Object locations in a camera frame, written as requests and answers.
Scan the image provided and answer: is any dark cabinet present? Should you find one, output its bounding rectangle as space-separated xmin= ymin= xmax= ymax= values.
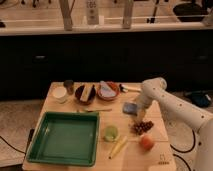
xmin=0 ymin=30 xmax=213 ymax=100

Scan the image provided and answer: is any black cable left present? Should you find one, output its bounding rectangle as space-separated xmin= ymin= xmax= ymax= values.
xmin=0 ymin=135 xmax=27 ymax=155

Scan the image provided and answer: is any green plastic tray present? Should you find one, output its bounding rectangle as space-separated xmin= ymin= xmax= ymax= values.
xmin=27 ymin=112 xmax=100 ymax=167

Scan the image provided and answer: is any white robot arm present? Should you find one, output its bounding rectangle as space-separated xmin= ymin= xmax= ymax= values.
xmin=136 ymin=77 xmax=213 ymax=171

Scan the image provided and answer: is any yellow banana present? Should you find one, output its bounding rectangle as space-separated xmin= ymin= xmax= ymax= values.
xmin=109 ymin=136 xmax=127 ymax=159

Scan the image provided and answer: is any white cup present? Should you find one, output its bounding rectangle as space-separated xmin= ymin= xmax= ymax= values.
xmin=52 ymin=86 xmax=68 ymax=103

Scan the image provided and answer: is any orange plate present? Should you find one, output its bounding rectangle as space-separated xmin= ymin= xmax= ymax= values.
xmin=97 ymin=81 xmax=119 ymax=101

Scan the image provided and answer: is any green cup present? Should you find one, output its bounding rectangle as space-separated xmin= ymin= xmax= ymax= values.
xmin=103 ymin=125 xmax=118 ymax=142

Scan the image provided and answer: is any blue sponge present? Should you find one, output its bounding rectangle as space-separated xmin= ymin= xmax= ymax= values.
xmin=122 ymin=102 xmax=137 ymax=115

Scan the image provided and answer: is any black cable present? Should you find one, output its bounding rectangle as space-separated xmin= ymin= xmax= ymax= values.
xmin=0 ymin=135 xmax=27 ymax=155
xmin=170 ymin=129 xmax=198 ymax=171

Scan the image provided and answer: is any wooden block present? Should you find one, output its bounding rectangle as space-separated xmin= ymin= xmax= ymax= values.
xmin=80 ymin=84 xmax=93 ymax=102

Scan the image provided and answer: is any orange peach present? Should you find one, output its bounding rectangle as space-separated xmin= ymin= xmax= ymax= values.
xmin=139 ymin=134 xmax=155 ymax=151

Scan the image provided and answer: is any small dark can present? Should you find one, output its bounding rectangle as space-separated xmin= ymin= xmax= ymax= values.
xmin=63 ymin=80 xmax=74 ymax=95

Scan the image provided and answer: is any metal spoon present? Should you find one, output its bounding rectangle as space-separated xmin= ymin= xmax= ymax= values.
xmin=77 ymin=108 xmax=112 ymax=112

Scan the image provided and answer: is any bunch of dark grapes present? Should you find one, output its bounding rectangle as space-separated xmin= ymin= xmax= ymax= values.
xmin=132 ymin=121 xmax=154 ymax=135

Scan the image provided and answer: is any light blue cloth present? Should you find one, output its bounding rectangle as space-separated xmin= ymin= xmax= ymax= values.
xmin=100 ymin=81 xmax=116 ymax=97

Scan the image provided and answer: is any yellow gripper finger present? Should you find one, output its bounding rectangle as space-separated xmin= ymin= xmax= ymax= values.
xmin=135 ymin=110 xmax=146 ymax=122

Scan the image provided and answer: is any dark brown bowl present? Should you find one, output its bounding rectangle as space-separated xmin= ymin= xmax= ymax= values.
xmin=75 ymin=85 xmax=96 ymax=105

